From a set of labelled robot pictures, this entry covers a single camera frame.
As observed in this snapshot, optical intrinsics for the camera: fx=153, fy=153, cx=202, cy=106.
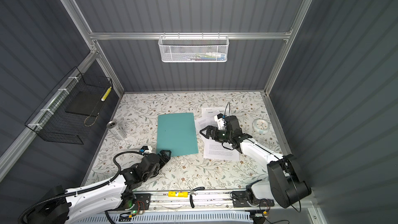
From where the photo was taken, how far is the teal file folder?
0.93m

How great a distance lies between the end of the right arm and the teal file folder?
19cm

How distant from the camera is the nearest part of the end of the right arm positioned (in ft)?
2.13
